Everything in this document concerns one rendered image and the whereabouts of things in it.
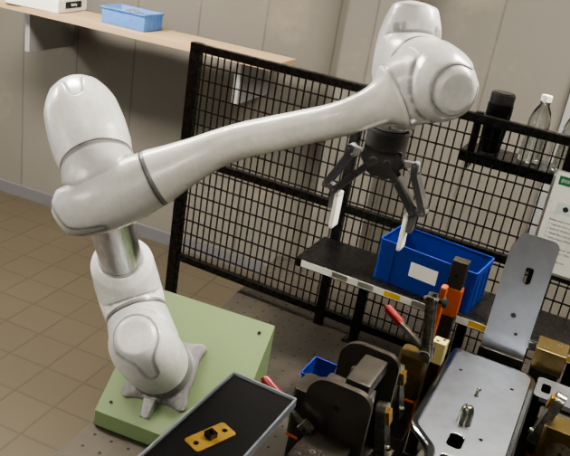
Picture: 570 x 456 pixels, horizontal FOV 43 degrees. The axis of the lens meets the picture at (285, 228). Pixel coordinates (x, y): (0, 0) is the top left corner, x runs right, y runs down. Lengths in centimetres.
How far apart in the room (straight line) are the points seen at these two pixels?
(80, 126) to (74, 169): 8
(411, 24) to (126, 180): 53
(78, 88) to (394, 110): 58
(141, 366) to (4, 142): 364
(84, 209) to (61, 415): 200
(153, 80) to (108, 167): 319
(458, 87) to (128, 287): 99
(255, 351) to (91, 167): 84
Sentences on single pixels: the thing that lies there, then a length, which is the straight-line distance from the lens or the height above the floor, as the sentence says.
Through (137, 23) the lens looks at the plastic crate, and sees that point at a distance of 396.
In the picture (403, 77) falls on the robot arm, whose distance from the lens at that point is 108.
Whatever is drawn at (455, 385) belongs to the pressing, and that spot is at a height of 100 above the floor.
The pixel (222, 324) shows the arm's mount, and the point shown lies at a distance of 196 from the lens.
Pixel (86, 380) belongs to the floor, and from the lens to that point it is 336.
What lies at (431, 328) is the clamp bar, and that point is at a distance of 177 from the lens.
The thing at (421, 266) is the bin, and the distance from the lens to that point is 213.
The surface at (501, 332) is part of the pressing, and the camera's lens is 205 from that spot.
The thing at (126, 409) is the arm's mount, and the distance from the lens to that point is 195.
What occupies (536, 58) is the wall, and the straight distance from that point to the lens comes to 374.
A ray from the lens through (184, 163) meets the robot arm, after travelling 122.
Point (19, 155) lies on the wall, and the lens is 515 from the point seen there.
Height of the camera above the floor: 196
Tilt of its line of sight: 22 degrees down
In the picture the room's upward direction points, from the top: 10 degrees clockwise
